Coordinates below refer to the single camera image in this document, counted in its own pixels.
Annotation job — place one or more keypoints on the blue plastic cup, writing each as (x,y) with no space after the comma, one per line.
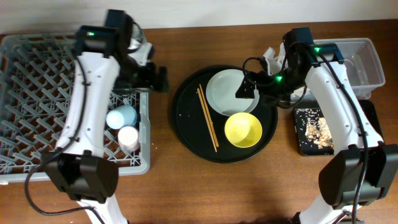
(122,116)

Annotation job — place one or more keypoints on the clear plastic bin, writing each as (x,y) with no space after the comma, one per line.
(363,66)

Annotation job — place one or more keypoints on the pink plastic cup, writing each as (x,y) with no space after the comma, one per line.
(128,138)

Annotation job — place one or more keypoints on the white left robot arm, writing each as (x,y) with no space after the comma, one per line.
(105,61)

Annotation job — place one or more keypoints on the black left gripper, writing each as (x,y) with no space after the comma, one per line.
(150,82)

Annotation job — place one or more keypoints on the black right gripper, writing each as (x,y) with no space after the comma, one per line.
(263,78)

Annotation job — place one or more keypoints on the food scraps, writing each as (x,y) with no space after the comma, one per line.
(318,133)

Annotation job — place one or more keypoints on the wooden chopstick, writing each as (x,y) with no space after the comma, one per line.
(209,117)
(205,121)

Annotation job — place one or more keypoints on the black rectangular tray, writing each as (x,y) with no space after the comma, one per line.
(302,113)

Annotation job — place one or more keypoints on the grey dishwasher rack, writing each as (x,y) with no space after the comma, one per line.
(37,72)

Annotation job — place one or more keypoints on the round black tray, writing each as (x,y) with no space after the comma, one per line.
(188,121)

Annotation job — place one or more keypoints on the yellow bowl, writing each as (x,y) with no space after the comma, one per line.
(243,130)

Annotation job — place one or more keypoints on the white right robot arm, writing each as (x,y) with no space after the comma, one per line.
(364,166)

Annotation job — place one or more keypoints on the grey round plate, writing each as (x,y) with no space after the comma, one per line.
(220,93)

